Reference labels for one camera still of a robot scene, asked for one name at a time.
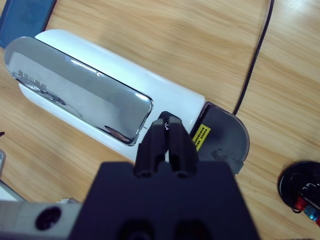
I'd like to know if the blue plastic tray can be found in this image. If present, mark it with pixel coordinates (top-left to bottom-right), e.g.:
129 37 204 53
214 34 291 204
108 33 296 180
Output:
0 0 59 50

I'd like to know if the black capsule stand with rods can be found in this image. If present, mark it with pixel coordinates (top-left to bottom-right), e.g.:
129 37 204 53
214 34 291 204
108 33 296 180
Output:
278 161 320 221

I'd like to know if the small red coffee capsule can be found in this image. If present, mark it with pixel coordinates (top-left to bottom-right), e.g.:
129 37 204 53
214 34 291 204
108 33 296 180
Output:
295 196 309 211

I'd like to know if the white capsule coffee machine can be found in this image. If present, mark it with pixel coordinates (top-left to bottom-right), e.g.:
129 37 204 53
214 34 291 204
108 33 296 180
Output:
4 28 208 161

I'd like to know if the black machine power cable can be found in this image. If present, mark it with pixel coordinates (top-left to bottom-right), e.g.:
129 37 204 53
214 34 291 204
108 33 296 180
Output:
233 0 276 115

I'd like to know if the blue coffee capsule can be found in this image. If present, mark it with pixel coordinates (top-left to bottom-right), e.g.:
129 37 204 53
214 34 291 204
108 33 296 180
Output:
303 202 320 223

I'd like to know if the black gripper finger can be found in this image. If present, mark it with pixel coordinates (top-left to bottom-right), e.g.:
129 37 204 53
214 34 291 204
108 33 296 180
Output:
166 115 200 178
133 118 168 179

